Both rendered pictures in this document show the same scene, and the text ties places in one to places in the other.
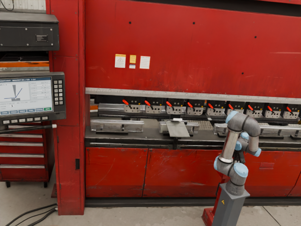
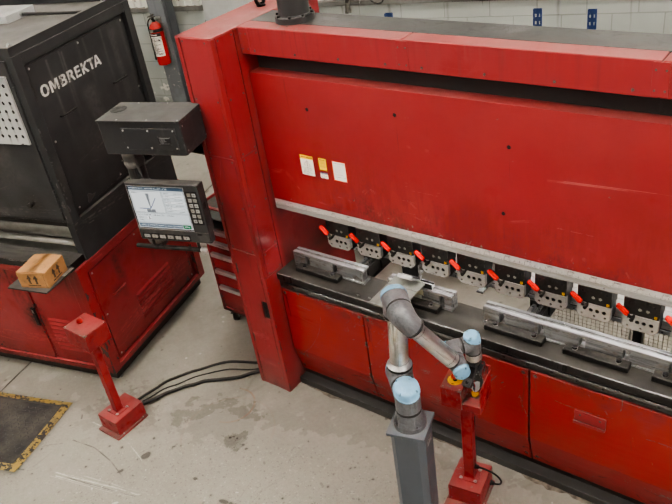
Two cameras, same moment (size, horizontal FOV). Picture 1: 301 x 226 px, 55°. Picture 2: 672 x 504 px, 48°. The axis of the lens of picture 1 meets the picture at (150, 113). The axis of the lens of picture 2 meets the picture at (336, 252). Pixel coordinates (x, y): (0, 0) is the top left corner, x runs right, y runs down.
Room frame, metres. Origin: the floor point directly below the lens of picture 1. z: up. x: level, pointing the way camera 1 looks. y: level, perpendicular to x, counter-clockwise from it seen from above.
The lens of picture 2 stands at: (0.13, -2.49, 3.28)
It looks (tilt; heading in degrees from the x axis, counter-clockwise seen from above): 32 degrees down; 50
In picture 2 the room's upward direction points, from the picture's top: 9 degrees counter-clockwise
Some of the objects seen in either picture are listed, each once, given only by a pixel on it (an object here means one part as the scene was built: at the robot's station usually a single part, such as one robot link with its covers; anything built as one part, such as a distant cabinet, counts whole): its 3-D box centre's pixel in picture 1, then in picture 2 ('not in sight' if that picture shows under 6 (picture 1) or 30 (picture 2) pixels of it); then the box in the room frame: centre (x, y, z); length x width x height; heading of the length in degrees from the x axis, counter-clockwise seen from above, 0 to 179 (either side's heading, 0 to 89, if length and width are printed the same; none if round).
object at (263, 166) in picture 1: (267, 166); (589, 421); (2.49, -1.28, 0.59); 0.15 x 0.02 x 0.07; 100
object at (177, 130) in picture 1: (177, 128); (397, 293); (2.33, -0.27, 1.00); 0.26 x 0.18 x 0.01; 10
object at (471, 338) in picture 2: (243, 139); (471, 342); (2.20, -0.84, 1.05); 0.09 x 0.08 x 0.11; 145
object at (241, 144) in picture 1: (240, 145); (451, 350); (2.11, -0.80, 1.04); 0.11 x 0.11 x 0.08; 55
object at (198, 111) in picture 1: (195, 105); (438, 257); (2.51, -0.41, 1.18); 0.15 x 0.09 x 0.17; 100
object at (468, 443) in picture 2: (221, 194); (468, 438); (2.20, -0.79, 0.39); 0.05 x 0.05 x 0.54; 18
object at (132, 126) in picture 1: (117, 125); (330, 265); (2.39, 0.30, 0.92); 0.50 x 0.06 x 0.10; 100
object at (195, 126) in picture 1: (178, 128); (422, 291); (2.49, -0.30, 0.92); 0.39 x 0.06 x 0.10; 100
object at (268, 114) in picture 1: (272, 108); (597, 298); (2.64, -1.20, 1.18); 0.15 x 0.09 x 0.17; 100
